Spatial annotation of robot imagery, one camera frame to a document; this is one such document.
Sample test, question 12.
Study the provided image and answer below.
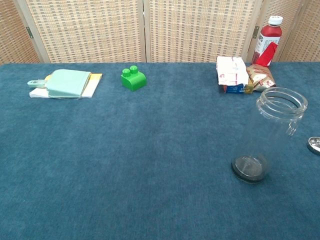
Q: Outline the clear glass jar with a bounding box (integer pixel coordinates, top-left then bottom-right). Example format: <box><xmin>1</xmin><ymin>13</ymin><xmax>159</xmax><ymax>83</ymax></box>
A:
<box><xmin>231</xmin><ymin>86</ymin><xmax>309</xmax><ymax>185</ymax></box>

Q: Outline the blue velvet tablecloth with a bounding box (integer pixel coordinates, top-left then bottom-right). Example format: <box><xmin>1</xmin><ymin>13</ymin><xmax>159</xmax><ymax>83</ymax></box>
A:
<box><xmin>0</xmin><ymin>61</ymin><xmax>320</xmax><ymax>240</ymax></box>

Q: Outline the green toy block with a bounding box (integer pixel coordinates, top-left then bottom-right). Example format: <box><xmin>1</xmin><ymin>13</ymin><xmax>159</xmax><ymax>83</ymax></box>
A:
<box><xmin>120</xmin><ymin>65</ymin><xmax>148</xmax><ymax>92</ymax></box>

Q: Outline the white yellow notepad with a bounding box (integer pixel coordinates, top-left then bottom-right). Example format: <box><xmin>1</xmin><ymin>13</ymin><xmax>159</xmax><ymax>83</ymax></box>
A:
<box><xmin>28</xmin><ymin>73</ymin><xmax>103</xmax><ymax>99</ymax></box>

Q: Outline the blue yellow carton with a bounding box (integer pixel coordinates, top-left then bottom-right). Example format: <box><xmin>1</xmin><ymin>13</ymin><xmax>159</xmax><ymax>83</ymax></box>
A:
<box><xmin>219</xmin><ymin>83</ymin><xmax>255</xmax><ymax>95</ymax></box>

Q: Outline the woven folding screen panel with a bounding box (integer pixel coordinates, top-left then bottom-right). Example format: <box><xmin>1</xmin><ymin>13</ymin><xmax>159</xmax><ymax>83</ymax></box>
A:
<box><xmin>142</xmin><ymin>0</ymin><xmax>265</xmax><ymax>63</ymax></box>
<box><xmin>0</xmin><ymin>0</ymin><xmax>42</xmax><ymax>65</ymax></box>
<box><xmin>278</xmin><ymin>0</ymin><xmax>320</xmax><ymax>63</ymax></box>
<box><xmin>13</xmin><ymin>0</ymin><xmax>147</xmax><ymax>64</ymax></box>
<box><xmin>246</xmin><ymin>0</ymin><xmax>307</xmax><ymax>63</ymax></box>

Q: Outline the mint green pouch with clip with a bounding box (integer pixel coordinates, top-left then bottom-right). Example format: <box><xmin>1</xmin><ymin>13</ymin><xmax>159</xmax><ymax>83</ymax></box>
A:
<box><xmin>27</xmin><ymin>69</ymin><xmax>92</xmax><ymax>99</ymax></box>

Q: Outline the brown red snack package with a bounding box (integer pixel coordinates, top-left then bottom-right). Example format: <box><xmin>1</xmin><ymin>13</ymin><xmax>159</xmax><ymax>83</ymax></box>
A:
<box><xmin>246</xmin><ymin>63</ymin><xmax>277</xmax><ymax>93</ymax></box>

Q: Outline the red drink bottle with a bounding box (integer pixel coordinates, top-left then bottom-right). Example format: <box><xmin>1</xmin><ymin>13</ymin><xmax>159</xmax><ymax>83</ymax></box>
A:
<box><xmin>251</xmin><ymin>15</ymin><xmax>284</xmax><ymax>68</ymax></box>

